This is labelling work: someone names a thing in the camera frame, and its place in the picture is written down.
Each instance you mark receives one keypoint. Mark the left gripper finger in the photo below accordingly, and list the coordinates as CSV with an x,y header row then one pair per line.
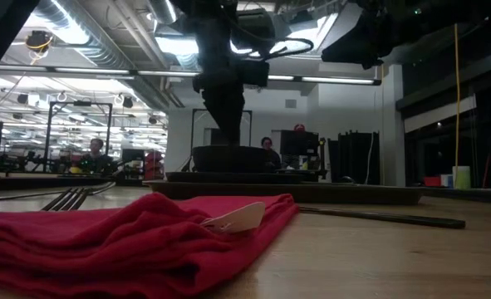
x,y
228,124

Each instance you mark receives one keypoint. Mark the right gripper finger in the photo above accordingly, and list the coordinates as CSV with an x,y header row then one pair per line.
x,y
374,47
349,37

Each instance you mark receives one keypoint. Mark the black bowl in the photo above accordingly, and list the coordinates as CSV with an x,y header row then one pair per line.
x,y
228,160

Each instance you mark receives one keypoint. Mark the black plate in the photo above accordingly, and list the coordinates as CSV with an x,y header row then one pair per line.
x,y
187,177

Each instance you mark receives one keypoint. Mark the metal knife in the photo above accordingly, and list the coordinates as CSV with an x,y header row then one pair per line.
x,y
394,217

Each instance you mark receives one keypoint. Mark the red cloth napkin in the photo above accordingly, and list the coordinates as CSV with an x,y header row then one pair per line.
x,y
104,249

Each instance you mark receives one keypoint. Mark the metal fork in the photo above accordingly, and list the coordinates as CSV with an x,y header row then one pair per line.
x,y
67,199

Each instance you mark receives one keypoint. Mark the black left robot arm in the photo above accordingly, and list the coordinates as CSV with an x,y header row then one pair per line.
x,y
0,50

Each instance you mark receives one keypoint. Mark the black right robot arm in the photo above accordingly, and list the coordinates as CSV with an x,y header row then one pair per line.
x,y
457,12

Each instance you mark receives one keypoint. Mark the brown plastic tray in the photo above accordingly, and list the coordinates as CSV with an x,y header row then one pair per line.
x,y
353,194

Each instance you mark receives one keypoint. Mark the person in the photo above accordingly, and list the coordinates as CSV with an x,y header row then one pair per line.
x,y
299,127
96,145
266,143

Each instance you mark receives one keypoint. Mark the long ceiling light bar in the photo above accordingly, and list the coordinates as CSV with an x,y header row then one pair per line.
x,y
336,80

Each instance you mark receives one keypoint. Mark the black background monitor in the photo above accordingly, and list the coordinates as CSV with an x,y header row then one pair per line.
x,y
299,143

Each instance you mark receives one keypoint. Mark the black background desk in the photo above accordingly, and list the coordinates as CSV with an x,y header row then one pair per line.
x,y
315,172

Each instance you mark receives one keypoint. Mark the black curtain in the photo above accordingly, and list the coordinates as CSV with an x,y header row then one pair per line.
x,y
353,158

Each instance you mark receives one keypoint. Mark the red box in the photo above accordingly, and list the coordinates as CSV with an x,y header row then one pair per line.
x,y
432,181

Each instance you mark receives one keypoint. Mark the blue and white box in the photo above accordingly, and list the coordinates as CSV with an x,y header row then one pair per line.
x,y
446,180

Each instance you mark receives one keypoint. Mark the black background station frame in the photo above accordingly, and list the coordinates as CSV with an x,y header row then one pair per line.
x,y
82,104
250,124

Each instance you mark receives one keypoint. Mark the grey wall vent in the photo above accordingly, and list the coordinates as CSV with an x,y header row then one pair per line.
x,y
291,104

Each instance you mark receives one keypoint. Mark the silver ventilation duct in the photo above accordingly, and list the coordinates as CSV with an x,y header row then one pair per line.
x,y
164,10

